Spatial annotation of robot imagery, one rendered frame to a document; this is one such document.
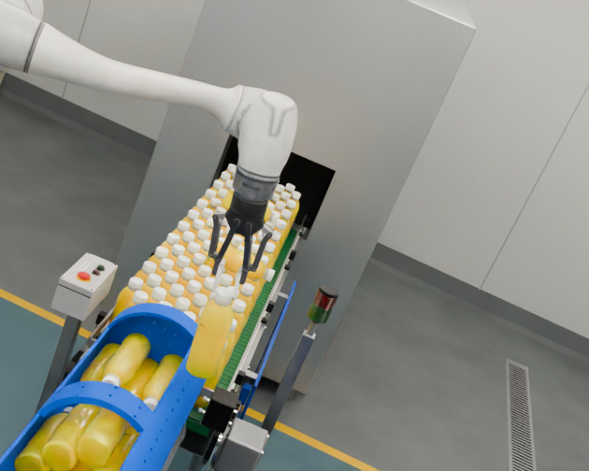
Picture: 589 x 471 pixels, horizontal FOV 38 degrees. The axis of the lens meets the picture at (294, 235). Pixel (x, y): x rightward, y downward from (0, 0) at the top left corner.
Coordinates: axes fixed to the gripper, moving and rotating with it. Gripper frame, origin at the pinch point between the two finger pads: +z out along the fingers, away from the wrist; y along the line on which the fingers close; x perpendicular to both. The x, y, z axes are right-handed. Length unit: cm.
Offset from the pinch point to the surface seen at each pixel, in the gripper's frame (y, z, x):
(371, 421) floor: 63, 157, 216
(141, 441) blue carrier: -4.5, 27.1, -26.1
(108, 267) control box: -41, 35, 53
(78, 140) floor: -189, 135, 413
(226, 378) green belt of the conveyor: 0, 59, 56
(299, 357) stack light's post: 19, 48, 63
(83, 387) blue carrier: -20.2, 24.1, -19.7
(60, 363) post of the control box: -47, 65, 44
